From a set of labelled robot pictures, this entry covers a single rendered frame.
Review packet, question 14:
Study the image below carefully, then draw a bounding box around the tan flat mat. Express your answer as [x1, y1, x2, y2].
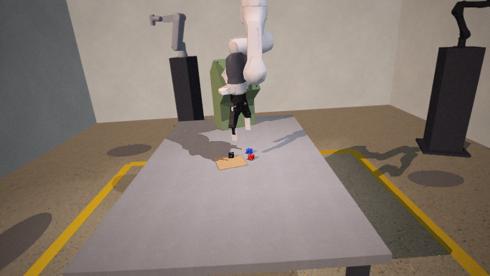
[215, 154, 247, 170]

